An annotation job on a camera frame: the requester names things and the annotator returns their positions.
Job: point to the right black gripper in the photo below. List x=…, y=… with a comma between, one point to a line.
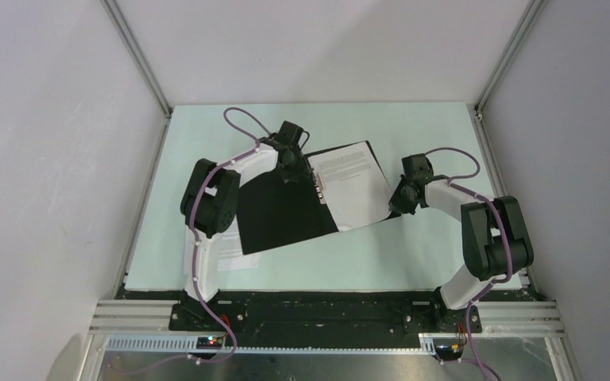
x=395, y=205

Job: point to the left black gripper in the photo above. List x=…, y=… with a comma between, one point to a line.
x=300, y=169

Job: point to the white paper sheet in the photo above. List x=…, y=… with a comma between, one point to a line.
x=357, y=192

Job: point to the red folder black inside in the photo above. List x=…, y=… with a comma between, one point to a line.
x=272, y=214

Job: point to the printed paper sheet top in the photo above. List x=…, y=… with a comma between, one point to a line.
x=228, y=247

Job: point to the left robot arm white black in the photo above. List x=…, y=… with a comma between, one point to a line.
x=211, y=198

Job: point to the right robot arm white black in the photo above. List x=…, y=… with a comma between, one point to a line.
x=494, y=236

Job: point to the metal folder clip mechanism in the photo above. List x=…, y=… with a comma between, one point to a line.
x=319, y=185

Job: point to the left circuit board with leds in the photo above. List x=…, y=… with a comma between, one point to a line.
x=209, y=343

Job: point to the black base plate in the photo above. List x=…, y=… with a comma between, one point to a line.
x=296, y=319

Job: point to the grey slotted cable duct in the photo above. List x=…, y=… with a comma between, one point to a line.
x=193, y=345

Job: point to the right circuit board with wires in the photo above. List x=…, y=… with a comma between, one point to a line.
x=448, y=352

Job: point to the left aluminium frame post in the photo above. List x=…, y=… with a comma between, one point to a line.
x=132, y=46

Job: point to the aluminium frame post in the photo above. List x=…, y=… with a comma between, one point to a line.
x=511, y=50
x=132, y=46

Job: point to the right aluminium frame post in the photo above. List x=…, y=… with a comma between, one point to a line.
x=511, y=50

